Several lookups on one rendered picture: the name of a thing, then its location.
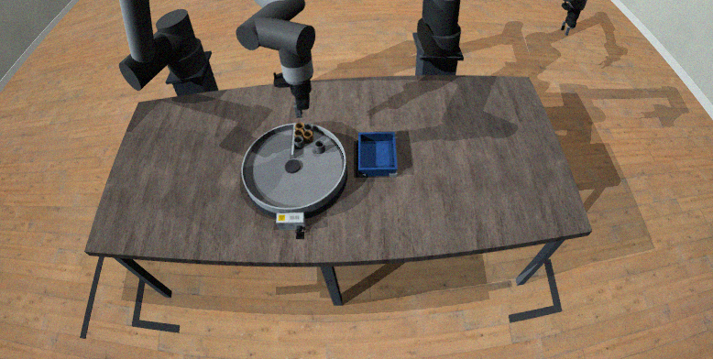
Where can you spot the blue open crate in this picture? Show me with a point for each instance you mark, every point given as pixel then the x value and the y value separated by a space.
pixel 377 153

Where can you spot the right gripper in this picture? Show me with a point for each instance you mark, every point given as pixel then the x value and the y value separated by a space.
pixel 299 79

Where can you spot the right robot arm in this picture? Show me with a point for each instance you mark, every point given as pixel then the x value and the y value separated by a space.
pixel 176 46

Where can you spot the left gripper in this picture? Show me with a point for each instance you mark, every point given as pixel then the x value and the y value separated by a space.
pixel 572 14

